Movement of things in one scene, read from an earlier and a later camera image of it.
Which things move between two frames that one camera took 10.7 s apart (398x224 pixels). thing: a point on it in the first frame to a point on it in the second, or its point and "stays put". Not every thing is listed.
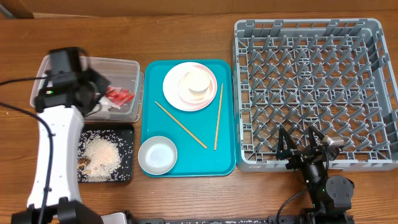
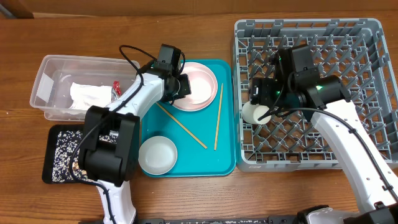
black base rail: (219, 220) stays put
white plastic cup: (198, 82) to (251, 112)
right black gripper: (300, 155) to (259, 93)
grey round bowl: (157, 155) stays put
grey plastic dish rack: (335, 75) stays put
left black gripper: (101, 82) to (186, 88)
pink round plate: (191, 86) stays put
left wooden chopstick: (199, 141) stays put
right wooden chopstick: (219, 117) stays put
